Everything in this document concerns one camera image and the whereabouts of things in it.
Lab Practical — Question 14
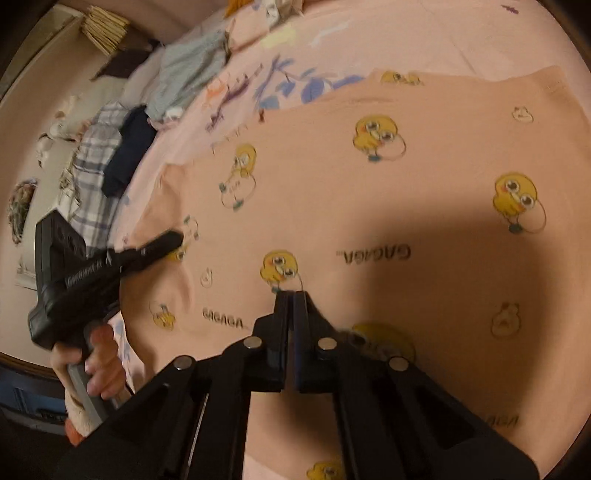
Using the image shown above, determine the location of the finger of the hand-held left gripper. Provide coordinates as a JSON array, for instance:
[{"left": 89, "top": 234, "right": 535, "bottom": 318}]
[{"left": 106, "top": 231, "right": 184, "bottom": 273}]

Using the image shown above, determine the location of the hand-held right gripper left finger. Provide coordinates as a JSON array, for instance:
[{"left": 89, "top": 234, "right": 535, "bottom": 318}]
[{"left": 55, "top": 291, "right": 296, "bottom": 480}]

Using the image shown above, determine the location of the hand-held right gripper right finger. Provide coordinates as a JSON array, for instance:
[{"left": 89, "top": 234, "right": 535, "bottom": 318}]
[{"left": 294, "top": 291, "right": 540, "bottom": 480}]

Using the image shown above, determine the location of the orange duck-print shirt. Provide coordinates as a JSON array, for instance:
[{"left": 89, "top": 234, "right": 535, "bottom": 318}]
[{"left": 122, "top": 65, "right": 591, "bottom": 480}]

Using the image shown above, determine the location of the person's left hand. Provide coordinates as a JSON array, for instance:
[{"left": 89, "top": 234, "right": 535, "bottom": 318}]
[{"left": 50, "top": 323, "right": 127, "bottom": 401}]

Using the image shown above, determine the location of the floral patterned cloth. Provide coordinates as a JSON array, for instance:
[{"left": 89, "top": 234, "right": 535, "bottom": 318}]
[{"left": 7, "top": 180, "right": 38, "bottom": 245}]

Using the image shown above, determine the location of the plaid quilt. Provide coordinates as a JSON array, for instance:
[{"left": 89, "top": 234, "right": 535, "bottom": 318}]
[{"left": 60, "top": 102, "right": 127, "bottom": 245}]

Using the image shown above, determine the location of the navy garment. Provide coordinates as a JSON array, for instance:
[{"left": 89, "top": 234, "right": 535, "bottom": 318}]
[{"left": 102, "top": 106, "right": 157, "bottom": 197}]

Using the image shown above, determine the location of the black and white plush toy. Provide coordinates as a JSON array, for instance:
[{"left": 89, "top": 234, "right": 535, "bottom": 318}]
[{"left": 37, "top": 134, "right": 58, "bottom": 168}]

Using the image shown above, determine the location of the small pink white garment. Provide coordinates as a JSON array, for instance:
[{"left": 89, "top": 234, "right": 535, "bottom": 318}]
[{"left": 148, "top": 105, "right": 182, "bottom": 127}]

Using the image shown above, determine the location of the grey garment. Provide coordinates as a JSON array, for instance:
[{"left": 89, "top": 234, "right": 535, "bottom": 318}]
[{"left": 145, "top": 30, "right": 232, "bottom": 121}]

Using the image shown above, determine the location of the black cloth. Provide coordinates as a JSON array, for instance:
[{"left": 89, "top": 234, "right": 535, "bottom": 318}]
[{"left": 95, "top": 41, "right": 162, "bottom": 81}]

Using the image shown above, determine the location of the cream shelf unit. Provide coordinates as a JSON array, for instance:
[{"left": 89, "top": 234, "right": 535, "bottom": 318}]
[{"left": 0, "top": 11, "right": 88, "bottom": 100}]

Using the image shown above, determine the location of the pink printed blanket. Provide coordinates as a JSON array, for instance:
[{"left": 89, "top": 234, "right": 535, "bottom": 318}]
[{"left": 108, "top": 0, "right": 585, "bottom": 480}]

